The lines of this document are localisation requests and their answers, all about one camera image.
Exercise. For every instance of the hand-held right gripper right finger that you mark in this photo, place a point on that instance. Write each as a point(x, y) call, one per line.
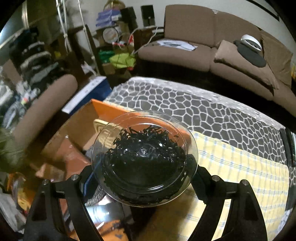
point(203, 183)

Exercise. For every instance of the brown back cushion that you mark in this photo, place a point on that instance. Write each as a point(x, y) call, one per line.
point(277, 53)

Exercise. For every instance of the brown sofa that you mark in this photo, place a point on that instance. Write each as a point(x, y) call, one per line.
point(185, 23)

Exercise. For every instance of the olive green cloth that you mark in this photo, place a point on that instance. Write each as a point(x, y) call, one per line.
point(11, 148)

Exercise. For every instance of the black speaker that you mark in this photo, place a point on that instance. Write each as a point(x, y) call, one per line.
point(146, 15)
point(128, 16)

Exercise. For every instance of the black remote control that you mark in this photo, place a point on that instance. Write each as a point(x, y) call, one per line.
point(288, 146)

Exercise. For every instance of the silver oval device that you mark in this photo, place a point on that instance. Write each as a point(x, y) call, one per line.
point(251, 41)

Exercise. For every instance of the round tin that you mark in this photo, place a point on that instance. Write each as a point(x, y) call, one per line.
point(110, 34)

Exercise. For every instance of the orange cardboard box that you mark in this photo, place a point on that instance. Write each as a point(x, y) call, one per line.
point(106, 110)

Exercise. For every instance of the white papers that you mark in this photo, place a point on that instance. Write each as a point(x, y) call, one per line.
point(175, 44)

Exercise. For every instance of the clear container of black clips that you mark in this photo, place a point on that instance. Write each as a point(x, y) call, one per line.
point(144, 157)

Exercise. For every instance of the stack of blue boxes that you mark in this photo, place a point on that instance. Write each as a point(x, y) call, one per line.
point(105, 17)

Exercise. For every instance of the brown armchair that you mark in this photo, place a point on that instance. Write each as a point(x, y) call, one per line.
point(46, 102)

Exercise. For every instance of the green bag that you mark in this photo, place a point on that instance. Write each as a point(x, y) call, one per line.
point(122, 60)

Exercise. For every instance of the yellow plaid cloth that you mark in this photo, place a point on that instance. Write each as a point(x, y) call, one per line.
point(242, 176)

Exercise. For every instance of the brown seat cushion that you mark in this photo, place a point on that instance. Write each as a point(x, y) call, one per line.
point(242, 67)

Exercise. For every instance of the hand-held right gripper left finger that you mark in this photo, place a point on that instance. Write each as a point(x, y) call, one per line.
point(89, 184)

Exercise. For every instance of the blue and white box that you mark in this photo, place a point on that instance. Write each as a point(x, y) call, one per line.
point(90, 90)

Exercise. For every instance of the black oval pad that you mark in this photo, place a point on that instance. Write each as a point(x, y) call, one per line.
point(251, 56)

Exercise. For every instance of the pile of striped clothes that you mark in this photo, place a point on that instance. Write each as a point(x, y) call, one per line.
point(34, 58)

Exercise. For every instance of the grey patterned desktop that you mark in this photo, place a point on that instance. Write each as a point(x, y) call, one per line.
point(185, 104)

